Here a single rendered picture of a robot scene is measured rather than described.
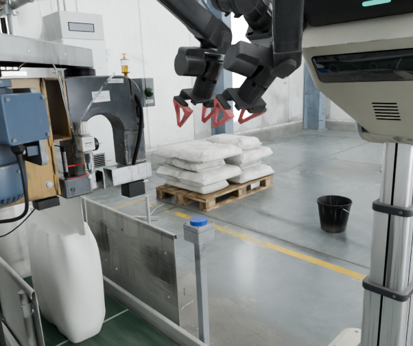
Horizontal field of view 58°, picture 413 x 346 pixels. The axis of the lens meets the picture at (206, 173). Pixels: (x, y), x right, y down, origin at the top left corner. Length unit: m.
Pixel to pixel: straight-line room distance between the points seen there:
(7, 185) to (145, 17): 5.56
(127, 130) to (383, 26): 0.74
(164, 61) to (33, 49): 5.51
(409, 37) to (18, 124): 0.77
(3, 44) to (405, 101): 0.87
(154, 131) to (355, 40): 5.46
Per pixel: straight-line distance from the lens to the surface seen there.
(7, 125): 0.75
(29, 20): 4.33
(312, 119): 9.63
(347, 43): 0.94
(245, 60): 0.84
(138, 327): 1.61
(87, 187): 1.12
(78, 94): 1.10
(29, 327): 1.35
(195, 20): 0.94
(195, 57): 0.95
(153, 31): 6.31
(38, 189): 1.08
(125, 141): 1.18
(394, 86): 0.98
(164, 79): 6.36
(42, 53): 0.94
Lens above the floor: 1.31
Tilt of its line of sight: 14 degrees down
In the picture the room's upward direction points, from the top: 3 degrees counter-clockwise
